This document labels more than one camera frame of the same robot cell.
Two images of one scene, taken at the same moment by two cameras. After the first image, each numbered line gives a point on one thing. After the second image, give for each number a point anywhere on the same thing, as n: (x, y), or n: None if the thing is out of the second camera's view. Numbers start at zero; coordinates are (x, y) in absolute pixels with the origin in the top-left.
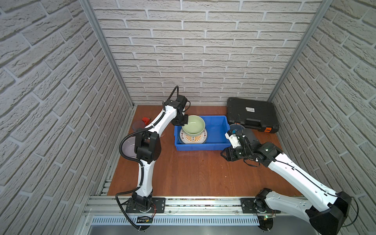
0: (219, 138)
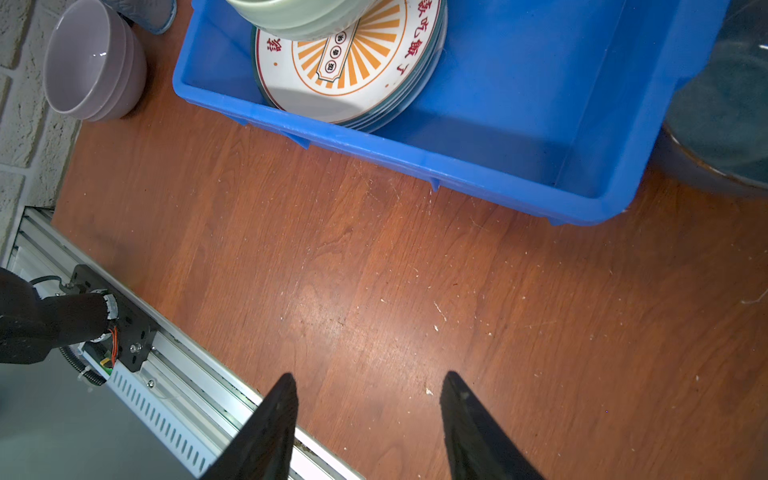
0: (539, 104)
